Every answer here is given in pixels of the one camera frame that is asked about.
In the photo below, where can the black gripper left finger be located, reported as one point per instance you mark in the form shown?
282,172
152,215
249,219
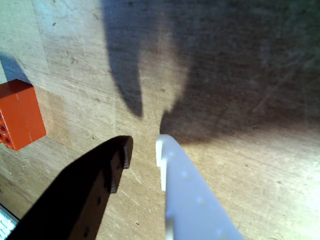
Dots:
75,190

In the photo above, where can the red lego block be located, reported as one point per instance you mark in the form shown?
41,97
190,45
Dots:
22,117

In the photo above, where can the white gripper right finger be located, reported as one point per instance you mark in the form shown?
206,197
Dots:
187,200

